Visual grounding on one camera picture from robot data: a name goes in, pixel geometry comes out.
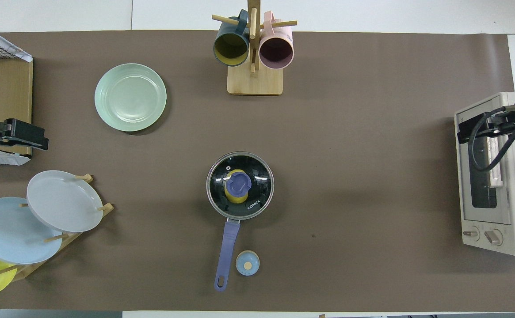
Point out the brown table mat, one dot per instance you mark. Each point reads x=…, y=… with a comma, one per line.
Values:
x=328, y=243

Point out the grey plate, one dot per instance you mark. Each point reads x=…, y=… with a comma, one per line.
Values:
x=62, y=201

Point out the glass lid blue knob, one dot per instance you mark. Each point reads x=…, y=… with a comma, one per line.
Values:
x=238, y=183

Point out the white plastic bag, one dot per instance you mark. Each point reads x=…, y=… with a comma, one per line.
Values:
x=9, y=47
x=5, y=159

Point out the pink mug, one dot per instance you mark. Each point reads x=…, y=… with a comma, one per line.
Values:
x=276, y=51

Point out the light blue plate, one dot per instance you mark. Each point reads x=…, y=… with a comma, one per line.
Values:
x=9, y=234

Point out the wooden plate rack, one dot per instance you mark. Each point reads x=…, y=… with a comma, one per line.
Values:
x=69, y=238

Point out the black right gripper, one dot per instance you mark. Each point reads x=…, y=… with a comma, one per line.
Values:
x=507, y=120

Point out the light green plate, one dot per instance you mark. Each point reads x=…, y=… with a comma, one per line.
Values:
x=130, y=97

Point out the dark blue mug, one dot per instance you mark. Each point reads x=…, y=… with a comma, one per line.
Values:
x=230, y=46

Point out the wooden mug tree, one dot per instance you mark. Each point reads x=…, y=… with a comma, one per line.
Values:
x=255, y=81

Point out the wooden shelf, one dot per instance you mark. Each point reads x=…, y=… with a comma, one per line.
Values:
x=9, y=92

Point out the yellow potato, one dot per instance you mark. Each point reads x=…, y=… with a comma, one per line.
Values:
x=233, y=198

